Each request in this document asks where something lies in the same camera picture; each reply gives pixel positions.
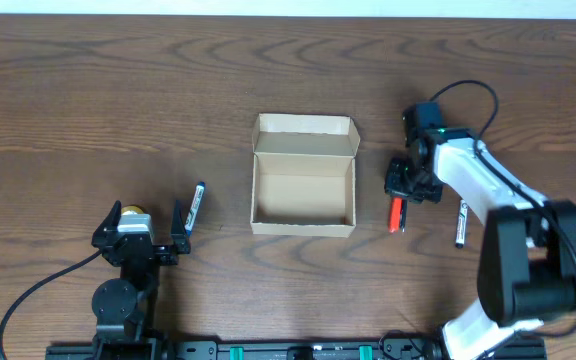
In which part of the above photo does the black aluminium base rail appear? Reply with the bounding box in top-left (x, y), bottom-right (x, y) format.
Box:
top-left (45, 334), bottom-right (549, 360)

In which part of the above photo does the blue capped white marker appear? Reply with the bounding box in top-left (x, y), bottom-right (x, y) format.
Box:
top-left (184, 182), bottom-right (206, 235)

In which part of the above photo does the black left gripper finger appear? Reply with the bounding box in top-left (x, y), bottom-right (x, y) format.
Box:
top-left (170, 200), bottom-right (190, 246)
top-left (92, 200), bottom-right (121, 240)

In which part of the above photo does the black capped white marker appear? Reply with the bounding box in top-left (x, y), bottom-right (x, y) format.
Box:
top-left (455, 199), bottom-right (468, 249)

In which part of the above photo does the open cardboard box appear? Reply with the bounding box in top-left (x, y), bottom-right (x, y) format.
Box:
top-left (250, 113), bottom-right (360, 238)

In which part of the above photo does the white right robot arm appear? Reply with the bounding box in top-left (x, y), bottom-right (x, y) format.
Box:
top-left (385, 128), bottom-right (576, 359)

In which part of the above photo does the red and black multitool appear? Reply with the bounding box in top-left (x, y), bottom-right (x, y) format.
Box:
top-left (388, 197), bottom-right (407, 233)

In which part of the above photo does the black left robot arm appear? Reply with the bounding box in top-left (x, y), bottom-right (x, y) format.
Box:
top-left (91, 201), bottom-right (190, 359)

